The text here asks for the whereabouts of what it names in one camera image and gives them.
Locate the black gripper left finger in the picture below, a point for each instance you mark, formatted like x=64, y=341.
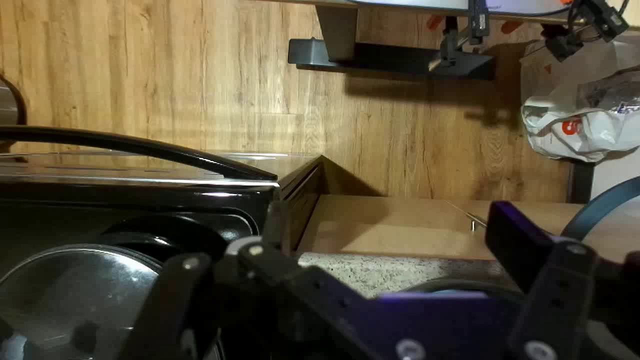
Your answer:
x=236, y=300

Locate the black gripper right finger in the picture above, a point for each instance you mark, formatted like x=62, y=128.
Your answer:
x=566, y=284

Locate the glass pot lid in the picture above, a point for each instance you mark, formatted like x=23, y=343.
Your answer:
x=73, y=303

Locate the white plastic bag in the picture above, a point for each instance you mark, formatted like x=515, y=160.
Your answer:
x=586, y=122

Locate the black electric stove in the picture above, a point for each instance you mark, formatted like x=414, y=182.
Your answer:
x=149, y=205

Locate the black oven door handle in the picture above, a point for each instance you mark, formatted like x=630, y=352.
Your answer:
x=196, y=159

